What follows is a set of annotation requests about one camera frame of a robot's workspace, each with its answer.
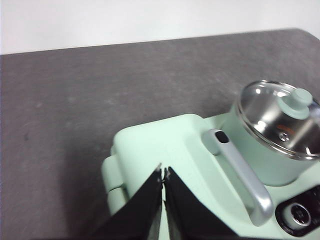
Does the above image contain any silver griddle cover handle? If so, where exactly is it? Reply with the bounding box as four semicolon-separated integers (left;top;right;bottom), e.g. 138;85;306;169
201;128;274;227

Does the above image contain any mint green breakfast machine base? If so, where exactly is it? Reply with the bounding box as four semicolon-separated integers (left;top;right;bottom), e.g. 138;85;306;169
101;116;320;240

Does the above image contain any glass lid with mint knob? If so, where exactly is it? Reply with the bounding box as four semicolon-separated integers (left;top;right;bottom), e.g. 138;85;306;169
236;79;320;161

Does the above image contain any mint green griddle cover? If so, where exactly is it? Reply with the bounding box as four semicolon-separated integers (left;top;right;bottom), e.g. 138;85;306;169
109;113;276;240

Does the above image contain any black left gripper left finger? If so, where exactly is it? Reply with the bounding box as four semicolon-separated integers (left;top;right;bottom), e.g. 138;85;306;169
88;163;164;240

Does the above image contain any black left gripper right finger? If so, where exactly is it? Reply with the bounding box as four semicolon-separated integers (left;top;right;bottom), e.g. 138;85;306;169
163;166;241;240

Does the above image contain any mint green steamer pot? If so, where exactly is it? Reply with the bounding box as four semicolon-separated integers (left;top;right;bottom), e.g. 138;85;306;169
229;82;320;187

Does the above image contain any silver control knob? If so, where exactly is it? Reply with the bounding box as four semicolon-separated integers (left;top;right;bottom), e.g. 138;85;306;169
283;201;314;231

